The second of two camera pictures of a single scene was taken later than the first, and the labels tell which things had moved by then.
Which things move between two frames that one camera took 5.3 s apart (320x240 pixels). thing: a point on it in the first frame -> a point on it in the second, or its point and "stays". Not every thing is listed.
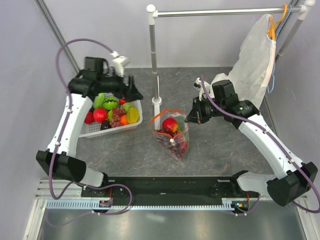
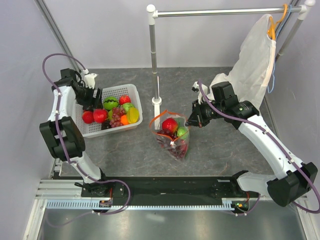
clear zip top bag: [172, 128] stays
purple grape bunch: [175, 142] stays
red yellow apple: [170, 124] stays
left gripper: [131, 92] -> [95, 103]
